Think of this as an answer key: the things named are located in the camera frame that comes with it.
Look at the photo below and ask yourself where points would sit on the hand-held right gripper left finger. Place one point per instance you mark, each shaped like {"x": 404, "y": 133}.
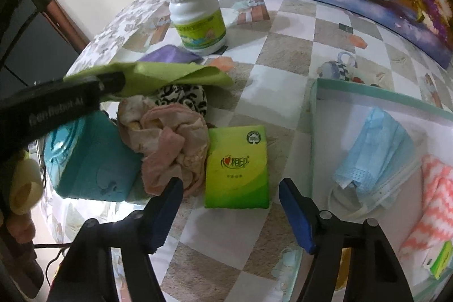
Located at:
{"x": 166, "y": 213}

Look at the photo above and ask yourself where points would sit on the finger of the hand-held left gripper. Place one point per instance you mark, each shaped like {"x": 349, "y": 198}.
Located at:
{"x": 113, "y": 82}

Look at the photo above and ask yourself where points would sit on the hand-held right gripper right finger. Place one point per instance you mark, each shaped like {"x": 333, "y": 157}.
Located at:
{"x": 297, "y": 217}

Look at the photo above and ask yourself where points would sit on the purple cloth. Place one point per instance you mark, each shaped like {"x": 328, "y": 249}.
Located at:
{"x": 170, "y": 55}

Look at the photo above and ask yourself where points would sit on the green cloth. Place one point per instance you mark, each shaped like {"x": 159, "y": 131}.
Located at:
{"x": 177, "y": 75}

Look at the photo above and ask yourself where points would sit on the green tissue pack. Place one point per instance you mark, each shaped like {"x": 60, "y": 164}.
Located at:
{"x": 237, "y": 181}

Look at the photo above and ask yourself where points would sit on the leopard print cloth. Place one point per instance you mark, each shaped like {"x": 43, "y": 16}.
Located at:
{"x": 184, "y": 96}

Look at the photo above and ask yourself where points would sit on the pink floral cloth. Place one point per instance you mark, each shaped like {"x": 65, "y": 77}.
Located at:
{"x": 170, "y": 139}

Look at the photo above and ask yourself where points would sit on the blue face mask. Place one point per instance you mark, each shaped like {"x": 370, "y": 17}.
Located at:
{"x": 375, "y": 153}

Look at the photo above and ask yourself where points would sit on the teal shallow cardboard tray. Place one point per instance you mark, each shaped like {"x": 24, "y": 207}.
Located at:
{"x": 336, "y": 118}

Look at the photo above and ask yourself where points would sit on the pink white checked towel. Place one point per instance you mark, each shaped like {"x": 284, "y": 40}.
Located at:
{"x": 439, "y": 203}

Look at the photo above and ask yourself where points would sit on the small green packet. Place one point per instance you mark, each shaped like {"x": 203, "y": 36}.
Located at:
{"x": 442, "y": 259}

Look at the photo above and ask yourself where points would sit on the cream tape roll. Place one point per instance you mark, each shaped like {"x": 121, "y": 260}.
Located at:
{"x": 30, "y": 167}

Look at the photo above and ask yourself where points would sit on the teal plastic box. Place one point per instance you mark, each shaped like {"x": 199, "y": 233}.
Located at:
{"x": 92, "y": 164}

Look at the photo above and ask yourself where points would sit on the white pill bottle green label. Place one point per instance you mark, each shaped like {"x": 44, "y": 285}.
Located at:
{"x": 194, "y": 26}

